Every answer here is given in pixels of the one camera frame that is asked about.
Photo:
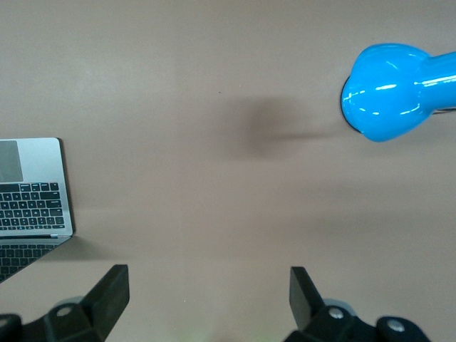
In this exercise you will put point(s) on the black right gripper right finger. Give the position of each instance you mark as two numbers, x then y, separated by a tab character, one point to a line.
306	303

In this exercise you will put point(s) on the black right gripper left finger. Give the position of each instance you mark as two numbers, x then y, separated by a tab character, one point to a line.
107	299

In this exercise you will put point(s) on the silver grey laptop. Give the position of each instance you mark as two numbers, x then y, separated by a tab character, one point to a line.
39	164

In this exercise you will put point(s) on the blue desk lamp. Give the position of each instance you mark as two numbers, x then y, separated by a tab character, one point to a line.
384	96

